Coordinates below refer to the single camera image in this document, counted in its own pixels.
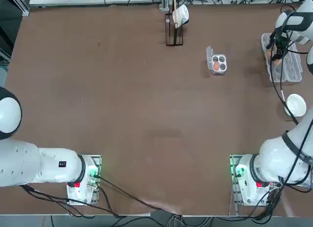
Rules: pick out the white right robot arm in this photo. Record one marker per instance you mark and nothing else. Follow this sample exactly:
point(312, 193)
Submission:
point(276, 158)

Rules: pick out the pinkish brown egg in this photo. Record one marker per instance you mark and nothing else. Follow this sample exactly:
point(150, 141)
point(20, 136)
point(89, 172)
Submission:
point(216, 65)

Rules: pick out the white bowl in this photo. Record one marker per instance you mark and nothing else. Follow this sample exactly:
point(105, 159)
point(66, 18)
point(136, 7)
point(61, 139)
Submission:
point(296, 106)

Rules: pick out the light brown egg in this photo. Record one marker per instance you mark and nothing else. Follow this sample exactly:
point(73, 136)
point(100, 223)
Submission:
point(267, 53)
point(277, 62)

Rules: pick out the aluminium frame post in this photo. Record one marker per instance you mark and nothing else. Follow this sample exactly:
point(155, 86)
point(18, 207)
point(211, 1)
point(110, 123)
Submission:
point(164, 0)

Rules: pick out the clear four-slot egg tray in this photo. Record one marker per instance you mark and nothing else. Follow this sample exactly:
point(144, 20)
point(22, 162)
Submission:
point(221, 71)

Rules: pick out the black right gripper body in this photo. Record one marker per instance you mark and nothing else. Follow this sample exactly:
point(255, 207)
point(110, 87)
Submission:
point(281, 42)

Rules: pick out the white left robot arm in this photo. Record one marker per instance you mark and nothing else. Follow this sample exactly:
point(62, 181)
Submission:
point(22, 161)

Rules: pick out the transparent twelve-slot egg tray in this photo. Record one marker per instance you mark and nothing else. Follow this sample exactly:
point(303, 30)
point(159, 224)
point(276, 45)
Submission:
point(292, 70)

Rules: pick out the white cup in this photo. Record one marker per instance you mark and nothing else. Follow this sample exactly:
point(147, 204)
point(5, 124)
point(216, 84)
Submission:
point(181, 14)

